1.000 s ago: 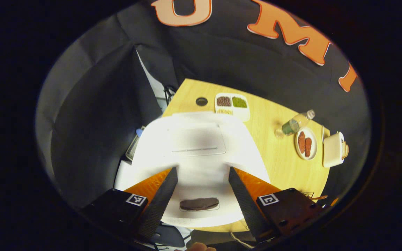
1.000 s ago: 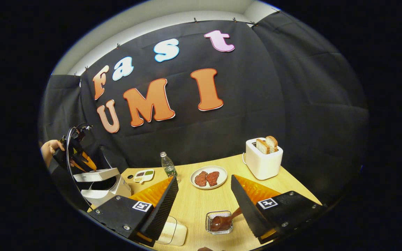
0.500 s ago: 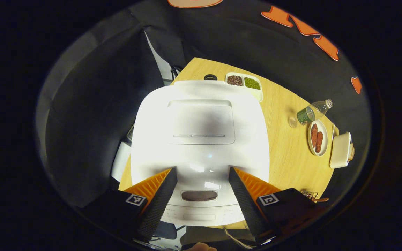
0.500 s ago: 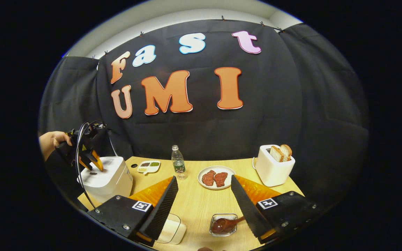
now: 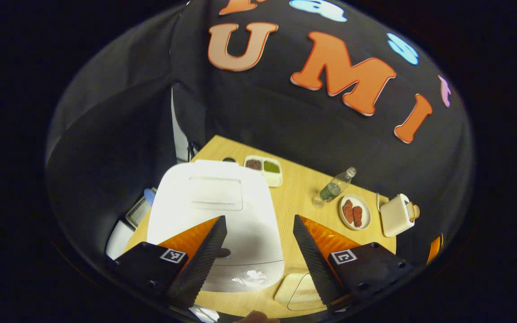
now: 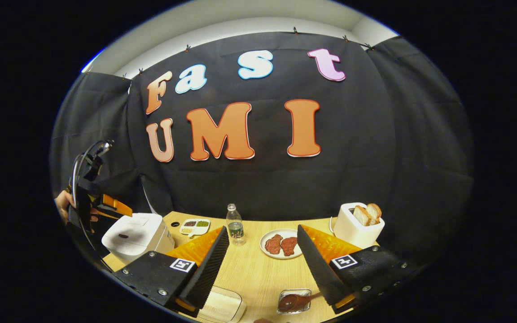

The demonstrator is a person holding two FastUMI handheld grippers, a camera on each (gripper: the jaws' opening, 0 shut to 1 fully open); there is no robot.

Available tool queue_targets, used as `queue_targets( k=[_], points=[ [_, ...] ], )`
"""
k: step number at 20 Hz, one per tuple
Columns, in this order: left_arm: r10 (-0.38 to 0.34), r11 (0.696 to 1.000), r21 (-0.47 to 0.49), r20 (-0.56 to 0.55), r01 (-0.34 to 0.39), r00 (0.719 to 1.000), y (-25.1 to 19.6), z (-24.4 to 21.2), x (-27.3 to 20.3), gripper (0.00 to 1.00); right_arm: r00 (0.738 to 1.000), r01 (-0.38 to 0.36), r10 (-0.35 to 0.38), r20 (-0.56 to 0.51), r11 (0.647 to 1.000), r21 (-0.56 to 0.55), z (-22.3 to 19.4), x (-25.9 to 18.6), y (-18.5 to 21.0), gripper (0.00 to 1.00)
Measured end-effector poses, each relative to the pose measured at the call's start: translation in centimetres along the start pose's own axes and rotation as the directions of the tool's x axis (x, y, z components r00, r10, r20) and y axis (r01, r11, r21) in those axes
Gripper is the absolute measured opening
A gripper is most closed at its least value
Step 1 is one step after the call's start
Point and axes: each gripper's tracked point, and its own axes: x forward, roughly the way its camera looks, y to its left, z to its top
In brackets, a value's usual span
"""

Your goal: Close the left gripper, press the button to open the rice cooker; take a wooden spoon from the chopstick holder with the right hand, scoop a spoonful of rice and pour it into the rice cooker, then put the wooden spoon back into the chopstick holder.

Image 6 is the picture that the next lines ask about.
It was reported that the wire chopstick holder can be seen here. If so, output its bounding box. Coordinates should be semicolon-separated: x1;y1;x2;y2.
276;288;313;314

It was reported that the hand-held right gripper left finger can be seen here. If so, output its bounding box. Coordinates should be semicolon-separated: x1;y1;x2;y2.
112;226;231;318

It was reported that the toasted bread slice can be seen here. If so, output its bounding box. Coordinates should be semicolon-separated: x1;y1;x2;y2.
366;203;382;225
353;205;372;226

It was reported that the white round plate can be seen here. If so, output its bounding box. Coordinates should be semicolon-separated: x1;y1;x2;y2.
259;228;304;260

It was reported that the white toaster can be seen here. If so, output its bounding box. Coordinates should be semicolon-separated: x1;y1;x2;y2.
333;202;385;249

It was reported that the brown wooden spoon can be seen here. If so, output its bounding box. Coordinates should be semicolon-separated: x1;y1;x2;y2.
278;292;322;313

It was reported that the white rice cooker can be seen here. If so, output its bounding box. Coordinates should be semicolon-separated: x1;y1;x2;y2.
101;213;175;265

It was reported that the clear plastic water bottle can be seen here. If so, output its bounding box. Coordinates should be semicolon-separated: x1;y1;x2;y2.
226;203;246;246

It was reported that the red meat piece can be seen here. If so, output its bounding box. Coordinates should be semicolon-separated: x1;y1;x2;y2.
264;234;283;255
280;236;298;257

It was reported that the black backdrop cloth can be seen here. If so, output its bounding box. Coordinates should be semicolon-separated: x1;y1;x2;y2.
50;31;474;270

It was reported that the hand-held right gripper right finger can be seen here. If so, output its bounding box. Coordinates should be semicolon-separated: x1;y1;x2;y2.
297;224;417;314

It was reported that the white divided condiment dish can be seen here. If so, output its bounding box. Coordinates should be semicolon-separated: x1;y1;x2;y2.
179;218;210;238

